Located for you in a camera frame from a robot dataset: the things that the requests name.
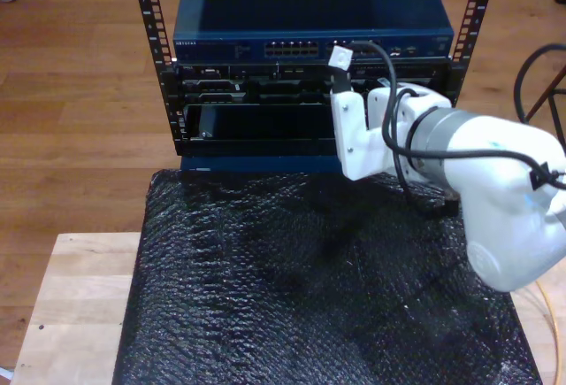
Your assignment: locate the yellow network cable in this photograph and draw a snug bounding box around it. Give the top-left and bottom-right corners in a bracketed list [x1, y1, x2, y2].
[536, 281, 559, 385]

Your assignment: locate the blue network switch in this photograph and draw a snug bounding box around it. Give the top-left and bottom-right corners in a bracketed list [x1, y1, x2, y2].
[172, 0, 455, 64]

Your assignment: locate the black rack drawer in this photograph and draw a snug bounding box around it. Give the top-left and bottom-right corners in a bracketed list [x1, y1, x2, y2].
[176, 101, 344, 158]

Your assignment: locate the black bubble mat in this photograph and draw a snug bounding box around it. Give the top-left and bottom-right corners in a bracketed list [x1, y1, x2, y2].
[112, 166, 543, 385]

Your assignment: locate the black camera cable white tag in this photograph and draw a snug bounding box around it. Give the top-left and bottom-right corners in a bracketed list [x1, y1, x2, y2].
[328, 39, 566, 191]

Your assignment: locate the blue rack base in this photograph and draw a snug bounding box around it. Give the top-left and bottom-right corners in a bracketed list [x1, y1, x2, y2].
[180, 153, 350, 174]

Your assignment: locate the black rack server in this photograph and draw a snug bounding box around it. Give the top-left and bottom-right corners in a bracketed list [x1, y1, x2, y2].
[174, 60, 453, 105]

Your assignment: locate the black perforated rack post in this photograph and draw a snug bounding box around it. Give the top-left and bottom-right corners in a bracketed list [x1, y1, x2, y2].
[448, 0, 503, 110]
[128, 0, 187, 156]

